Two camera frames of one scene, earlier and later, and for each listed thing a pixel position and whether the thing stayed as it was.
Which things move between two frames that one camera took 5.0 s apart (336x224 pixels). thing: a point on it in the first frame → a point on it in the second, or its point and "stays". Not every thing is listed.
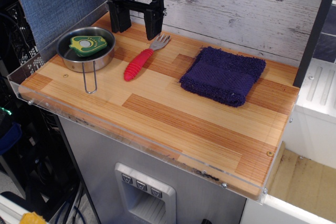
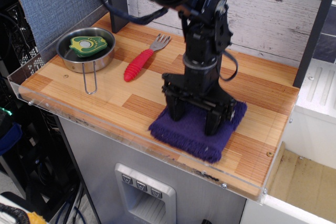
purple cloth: x=227 y=77 → x=189 y=131
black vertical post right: x=316 y=35 stays
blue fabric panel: x=54 y=0 stays
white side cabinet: x=303 y=190 stays
